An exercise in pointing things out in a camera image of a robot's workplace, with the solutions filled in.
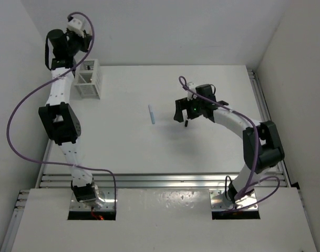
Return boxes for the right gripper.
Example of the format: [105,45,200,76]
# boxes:
[174,95,205,122]

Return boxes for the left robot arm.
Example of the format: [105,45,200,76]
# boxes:
[38,29,98,205]

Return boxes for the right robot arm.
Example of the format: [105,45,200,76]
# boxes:
[173,77,285,204]

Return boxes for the light blue makeup pen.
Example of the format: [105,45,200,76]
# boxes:
[148,104,156,124]

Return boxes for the white slotted organizer box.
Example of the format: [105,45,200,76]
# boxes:
[73,59,102,99]

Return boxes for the white front cover board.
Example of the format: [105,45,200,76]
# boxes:
[12,188,316,251]

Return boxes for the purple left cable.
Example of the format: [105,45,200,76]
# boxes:
[6,12,116,211]

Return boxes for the purple cable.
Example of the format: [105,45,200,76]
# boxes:
[6,12,116,211]
[178,76,280,212]

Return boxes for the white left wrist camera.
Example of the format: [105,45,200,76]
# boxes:
[67,18,84,38]

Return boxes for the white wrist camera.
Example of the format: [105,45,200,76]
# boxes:
[67,18,84,38]
[186,82,197,101]

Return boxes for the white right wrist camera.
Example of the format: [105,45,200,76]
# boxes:
[186,82,197,101]

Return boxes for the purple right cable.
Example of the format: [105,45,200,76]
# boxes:
[178,76,280,212]

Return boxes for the aluminium frame rail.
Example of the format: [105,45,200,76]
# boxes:
[36,69,291,188]

